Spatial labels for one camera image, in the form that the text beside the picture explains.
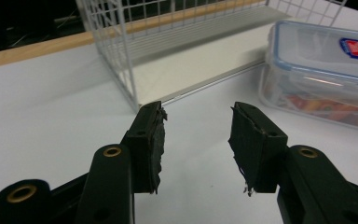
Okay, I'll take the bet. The clear plastic food container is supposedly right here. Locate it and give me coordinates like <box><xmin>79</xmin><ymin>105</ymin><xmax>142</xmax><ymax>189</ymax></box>
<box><xmin>258</xmin><ymin>20</ymin><xmax>358</xmax><ymax>134</ymax></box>

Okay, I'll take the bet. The white wire rack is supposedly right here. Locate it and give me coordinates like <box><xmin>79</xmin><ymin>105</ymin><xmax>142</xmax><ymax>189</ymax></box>
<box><xmin>76</xmin><ymin>0</ymin><xmax>349</xmax><ymax>114</ymax></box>

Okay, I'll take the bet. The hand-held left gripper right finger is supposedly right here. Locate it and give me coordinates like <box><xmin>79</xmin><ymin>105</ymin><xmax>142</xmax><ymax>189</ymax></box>
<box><xmin>227</xmin><ymin>101</ymin><xmax>358</xmax><ymax>224</ymax></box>

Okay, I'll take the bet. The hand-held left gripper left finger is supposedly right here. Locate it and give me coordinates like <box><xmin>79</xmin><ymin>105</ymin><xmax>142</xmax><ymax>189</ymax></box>
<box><xmin>75</xmin><ymin>100</ymin><xmax>168</xmax><ymax>224</ymax></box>

